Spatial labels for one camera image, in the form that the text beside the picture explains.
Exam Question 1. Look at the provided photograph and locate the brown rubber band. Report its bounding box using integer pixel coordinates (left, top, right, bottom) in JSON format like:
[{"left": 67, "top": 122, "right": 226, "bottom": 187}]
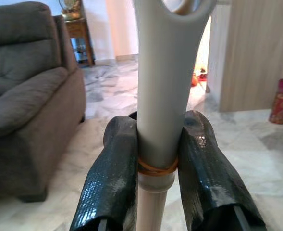
[{"left": 138, "top": 155, "right": 179, "bottom": 176}]

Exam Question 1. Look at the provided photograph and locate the golden ornament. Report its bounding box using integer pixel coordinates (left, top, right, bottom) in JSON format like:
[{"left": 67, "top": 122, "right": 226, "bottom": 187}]
[{"left": 58, "top": 0, "right": 82, "bottom": 20}]

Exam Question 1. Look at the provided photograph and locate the light wooden cabinet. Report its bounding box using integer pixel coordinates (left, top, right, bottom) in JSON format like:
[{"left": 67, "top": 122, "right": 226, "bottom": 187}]
[{"left": 206, "top": 0, "right": 283, "bottom": 113}]

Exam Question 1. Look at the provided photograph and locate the grey fabric sofa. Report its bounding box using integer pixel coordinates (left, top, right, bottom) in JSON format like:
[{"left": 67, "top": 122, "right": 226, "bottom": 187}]
[{"left": 0, "top": 1, "right": 86, "bottom": 202}]

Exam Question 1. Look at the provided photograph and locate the brown wooden side table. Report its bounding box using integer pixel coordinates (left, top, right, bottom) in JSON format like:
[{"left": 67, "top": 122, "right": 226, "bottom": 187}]
[{"left": 63, "top": 16, "right": 95, "bottom": 68}]

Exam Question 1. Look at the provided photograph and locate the white broom handle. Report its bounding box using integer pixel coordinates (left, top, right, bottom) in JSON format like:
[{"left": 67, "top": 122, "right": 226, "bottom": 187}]
[{"left": 131, "top": 0, "right": 218, "bottom": 231}]

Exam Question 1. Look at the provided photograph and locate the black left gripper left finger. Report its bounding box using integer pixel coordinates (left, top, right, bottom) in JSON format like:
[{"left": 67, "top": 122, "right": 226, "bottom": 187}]
[{"left": 69, "top": 115, "right": 139, "bottom": 231}]

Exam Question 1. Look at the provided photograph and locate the red patterned cylinder container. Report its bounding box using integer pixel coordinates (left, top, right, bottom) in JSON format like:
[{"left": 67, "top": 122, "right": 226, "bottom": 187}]
[{"left": 268, "top": 78, "right": 283, "bottom": 125}]

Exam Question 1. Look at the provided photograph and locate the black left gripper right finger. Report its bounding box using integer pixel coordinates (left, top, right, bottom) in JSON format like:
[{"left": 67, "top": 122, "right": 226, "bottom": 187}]
[{"left": 177, "top": 110, "right": 267, "bottom": 231}]

